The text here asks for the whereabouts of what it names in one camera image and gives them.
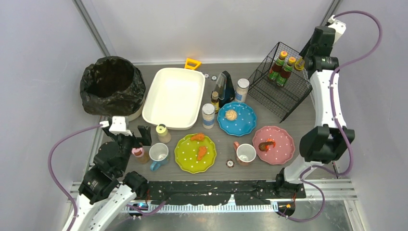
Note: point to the red sauce bottle yellow cap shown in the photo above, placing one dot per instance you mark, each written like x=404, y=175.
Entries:
x=285, y=72

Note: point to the beige bun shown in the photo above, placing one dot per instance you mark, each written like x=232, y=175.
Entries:
x=231, y=115

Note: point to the brown poker chip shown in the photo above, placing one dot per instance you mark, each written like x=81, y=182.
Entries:
x=230, y=163

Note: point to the green polka dot plate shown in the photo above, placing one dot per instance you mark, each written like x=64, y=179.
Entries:
x=186, y=154

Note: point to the black metronome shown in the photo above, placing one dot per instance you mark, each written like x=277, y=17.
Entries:
x=225, y=89

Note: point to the yellow oil bottle brown cap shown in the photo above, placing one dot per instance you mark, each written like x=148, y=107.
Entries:
x=299, y=65

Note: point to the white rectangular basin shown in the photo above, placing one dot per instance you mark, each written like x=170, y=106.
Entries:
x=174, y=98

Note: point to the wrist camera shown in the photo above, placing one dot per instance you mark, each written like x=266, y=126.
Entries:
x=119, y=125
x=339, y=26

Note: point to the black base mat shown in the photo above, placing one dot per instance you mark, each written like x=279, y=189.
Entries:
x=219, y=192

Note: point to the brown and orange food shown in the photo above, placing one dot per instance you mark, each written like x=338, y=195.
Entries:
x=264, y=146

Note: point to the yellow label oil bottle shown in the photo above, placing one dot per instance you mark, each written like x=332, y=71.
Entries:
x=215, y=101

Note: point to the blue polka dot plate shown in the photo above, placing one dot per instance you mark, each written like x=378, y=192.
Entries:
x=245, y=122

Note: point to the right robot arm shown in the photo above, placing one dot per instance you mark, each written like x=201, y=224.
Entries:
x=330, y=137

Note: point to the grain jar near basin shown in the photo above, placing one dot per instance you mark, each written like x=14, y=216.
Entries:
x=208, y=115

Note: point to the pink lid spice shaker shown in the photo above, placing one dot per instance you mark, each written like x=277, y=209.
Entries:
x=141, y=155

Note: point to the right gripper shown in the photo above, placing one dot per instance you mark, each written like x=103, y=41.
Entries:
x=310, y=50

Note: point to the orange handled white mug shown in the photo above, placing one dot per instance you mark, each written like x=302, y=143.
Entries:
x=245, y=153

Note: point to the pink polka dot plate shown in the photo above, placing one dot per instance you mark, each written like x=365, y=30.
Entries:
x=280, y=152

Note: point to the upper orange food piece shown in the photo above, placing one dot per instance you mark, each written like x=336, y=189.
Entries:
x=198, y=137

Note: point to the black wire basket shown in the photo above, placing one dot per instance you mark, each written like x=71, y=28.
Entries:
x=281, y=100

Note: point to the grain jar near metronome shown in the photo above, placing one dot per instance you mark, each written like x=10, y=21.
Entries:
x=242, y=90

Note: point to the blue handled white mug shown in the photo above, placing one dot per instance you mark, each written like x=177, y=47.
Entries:
x=159, y=154

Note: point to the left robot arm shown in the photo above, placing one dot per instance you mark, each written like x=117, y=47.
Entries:
x=106, y=188

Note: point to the black bag lined trash bin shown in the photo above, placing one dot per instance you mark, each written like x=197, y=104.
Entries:
x=112, y=86

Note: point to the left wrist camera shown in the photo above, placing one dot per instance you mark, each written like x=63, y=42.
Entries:
x=119, y=125

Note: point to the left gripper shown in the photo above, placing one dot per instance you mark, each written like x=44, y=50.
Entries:
x=133, y=139

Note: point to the lower orange food piece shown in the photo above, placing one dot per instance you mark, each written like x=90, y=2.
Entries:
x=202, y=151

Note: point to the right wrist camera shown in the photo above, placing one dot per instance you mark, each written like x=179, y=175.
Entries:
x=339, y=26

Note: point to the orange food piece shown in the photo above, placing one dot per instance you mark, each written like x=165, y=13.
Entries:
x=202, y=151
x=198, y=137

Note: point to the orange plastic handle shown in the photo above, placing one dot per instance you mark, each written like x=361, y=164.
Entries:
x=192, y=64

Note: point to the yellow lid spice shaker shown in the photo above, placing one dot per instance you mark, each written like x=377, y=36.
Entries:
x=163, y=134

